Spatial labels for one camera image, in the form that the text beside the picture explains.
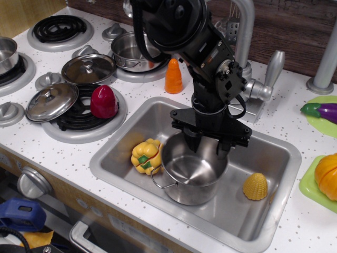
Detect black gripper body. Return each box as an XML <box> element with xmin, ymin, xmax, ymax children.
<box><xmin>170</xmin><ymin>97</ymin><xmax>251</xmax><ymax>147</ymax></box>

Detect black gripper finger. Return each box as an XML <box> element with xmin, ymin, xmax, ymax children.
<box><xmin>216</xmin><ymin>140</ymin><xmax>236</xmax><ymax>159</ymax></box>
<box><xmin>182</xmin><ymin>126</ymin><xmax>202</xmax><ymax>153</ymax></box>

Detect steel pot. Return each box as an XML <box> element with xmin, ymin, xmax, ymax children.
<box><xmin>111</xmin><ymin>32</ymin><xmax>166</xmax><ymax>73</ymax></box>
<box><xmin>0</xmin><ymin>37</ymin><xmax>19</xmax><ymax>75</ymax></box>
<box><xmin>150</xmin><ymin>132</ymin><xmax>229</xmax><ymax>206</ymax></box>

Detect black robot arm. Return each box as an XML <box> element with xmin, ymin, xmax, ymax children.
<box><xmin>131</xmin><ymin>1</ymin><xmax>252</xmax><ymax>158</ymax></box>

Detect stainless steel sink basin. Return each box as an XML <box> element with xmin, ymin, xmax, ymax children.
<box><xmin>90</xmin><ymin>97</ymin><xmax>301</xmax><ymax>252</ymax></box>

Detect steel pot on burner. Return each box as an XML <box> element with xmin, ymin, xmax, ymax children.
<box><xmin>111</xmin><ymin>32</ymin><xmax>166</xmax><ymax>73</ymax></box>

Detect steel pot lid rear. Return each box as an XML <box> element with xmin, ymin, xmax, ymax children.
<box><xmin>61</xmin><ymin>54</ymin><xmax>116</xmax><ymax>84</ymax></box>

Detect steel pot lid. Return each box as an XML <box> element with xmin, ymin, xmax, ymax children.
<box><xmin>25</xmin><ymin>83</ymin><xmax>79</xmax><ymax>123</ymax></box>
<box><xmin>61</xmin><ymin>54</ymin><xmax>116</xmax><ymax>84</ymax></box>

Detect steel pot lid front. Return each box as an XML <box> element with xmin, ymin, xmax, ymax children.
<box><xmin>25</xmin><ymin>83</ymin><xmax>79</xmax><ymax>123</ymax></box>

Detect yellow toy bell pepper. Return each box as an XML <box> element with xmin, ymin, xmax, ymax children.
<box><xmin>131</xmin><ymin>138</ymin><xmax>163</xmax><ymax>176</ymax></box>

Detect orange toy carrot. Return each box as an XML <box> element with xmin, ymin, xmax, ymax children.
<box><xmin>164</xmin><ymin>59</ymin><xmax>183</xmax><ymax>94</ymax></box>

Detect yellow toy corn piece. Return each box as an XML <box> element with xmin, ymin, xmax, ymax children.
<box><xmin>243</xmin><ymin>173</ymin><xmax>268</xmax><ymax>201</ymax></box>

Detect silver toy faucet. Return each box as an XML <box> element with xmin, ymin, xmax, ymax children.
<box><xmin>233</xmin><ymin>1</ymin><xmax>285</xmax><ymax>123</ymax></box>

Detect green cutting board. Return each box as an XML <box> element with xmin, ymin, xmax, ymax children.
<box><xmin>299</xmin><ymin>155</ymin><xmax>336</xmax><ymax>213</ymax></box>

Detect hanging steel ladle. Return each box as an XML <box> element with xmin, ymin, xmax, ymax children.
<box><xmin>215</xmin><ymin>17</ymin><xmax>229</xmax><ymax>36</ymax></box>

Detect red toy pepper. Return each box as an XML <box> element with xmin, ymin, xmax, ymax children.
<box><xmin>90</xmin><ymin>85</ymin><xmax>118</xmax><ymax>119</ymax></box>

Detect hanging steel slotted spatula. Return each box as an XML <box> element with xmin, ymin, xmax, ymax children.
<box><xmin>225</xmin><ymin>3</ymin><xmax>240</xmax><ymax>45</ymax></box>

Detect orange toy pumpkin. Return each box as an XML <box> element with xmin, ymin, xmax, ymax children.
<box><xmin>314</xmin><ymin>153</ymin><xmax>336</xmax><ymax>201</ymax></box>

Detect light green plate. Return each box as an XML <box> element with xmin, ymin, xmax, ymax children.
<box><xmin>305</xmin><ymin>95</ymin><xmax>337</xmax><ymax>138</ymax></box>

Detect purple toy eggplant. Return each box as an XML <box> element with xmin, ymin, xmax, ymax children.
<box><xmin>300</xmin><ymin>103</ymin><xmax>336</xmax><ymax>124</ymax></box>

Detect black coil burner front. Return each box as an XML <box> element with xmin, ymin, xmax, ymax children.
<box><xmin>56</xmin><ymin>84</ymin><xmax>120</xmax><ymax>131</ymax></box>

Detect black coil burner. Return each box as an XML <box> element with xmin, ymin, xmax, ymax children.
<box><xmin>33</xmin><ymin>15</ymin><xmax>87</xmax><ymax>43</ymax></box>
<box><xmin>56</xmin><ymin>84</ymin><xmax>120</xmax><ymax>131</ymax></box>

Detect grey pole with base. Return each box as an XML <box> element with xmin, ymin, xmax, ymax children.
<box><xmin>306</xmin><ymin>22</ymin><xmax>336</xmax><ymax>95</ymax></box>

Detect grey countertop knob rear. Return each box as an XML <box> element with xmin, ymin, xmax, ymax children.
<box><xmin>102</xmin><ymin>23</ymin><xmax>126</xmax><ymax>42</ymax></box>

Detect grey countertop knob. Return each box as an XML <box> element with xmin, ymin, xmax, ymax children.
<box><xmin>72</xmin><ymin>45</ymin><xmax>98</xmax><ymax>59</ymax></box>
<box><xmin>1</xmin><ymin>102</ymin><xmax>25</xmax><ymax>127</ymax></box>
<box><xmin>35</xmin><ymin>72</ymin><xmax>64</xmax><ymax>91</ymax></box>
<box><xmin>102</xmin><ymin>23</ymin><xmax>126</xmax><ymax>42</ymax></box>

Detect grey countertop knob centre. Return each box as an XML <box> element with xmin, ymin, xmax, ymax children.
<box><xmin>72</xmin><ymin>45</ymin><xmax>98</xmax><ymax>59</ymax></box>

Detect grey countertop knob middle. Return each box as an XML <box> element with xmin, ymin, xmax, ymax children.
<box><xmin>35</xmin><ymin>72</ymin><xmax>64</xmax><ymax>91</ymax></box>

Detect grey stove knob front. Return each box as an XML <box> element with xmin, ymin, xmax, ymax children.
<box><xmin>17</xmin><ymin>166</ymin><xmax>53</xmax><ymax>199</ymax></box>

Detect black coil burner rear left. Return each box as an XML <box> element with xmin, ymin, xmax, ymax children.
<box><xmin>33</xmin><ymin>15</ymin><xmax>87</xmax><ymax>43</ymax></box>

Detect grey countertop knob left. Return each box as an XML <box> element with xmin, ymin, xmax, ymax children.
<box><xmin>1</xmin><ymin>102</ymin><xmax>25</xmax><ymax>127</ymax></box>

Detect blue clamp tool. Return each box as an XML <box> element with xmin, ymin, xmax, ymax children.
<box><xmin>1</xmin><ymin>198</ymin><xmax>46</xmax><ymax>232</ymax></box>

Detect yellow cloth scrap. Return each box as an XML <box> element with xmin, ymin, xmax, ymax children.
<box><xmin>22</xmin><ymin>230</ymin><xmax>54</xmax><ymax>249</ymax></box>

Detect silver oven door handle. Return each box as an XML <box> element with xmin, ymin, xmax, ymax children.
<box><xmin>69</xmin><ymin>221</ymin><xmax>107</xmax><ymax>253</ymax></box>

